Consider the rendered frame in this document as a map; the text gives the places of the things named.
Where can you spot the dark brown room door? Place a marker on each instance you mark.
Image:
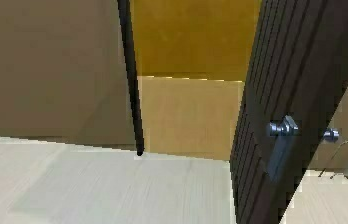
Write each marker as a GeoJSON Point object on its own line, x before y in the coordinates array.
{"type": "Point", "coordinates": [282, 66]}

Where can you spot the black door frame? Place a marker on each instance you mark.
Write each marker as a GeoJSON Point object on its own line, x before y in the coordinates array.
{"type": "Point", "coordinates": [132, 83]}

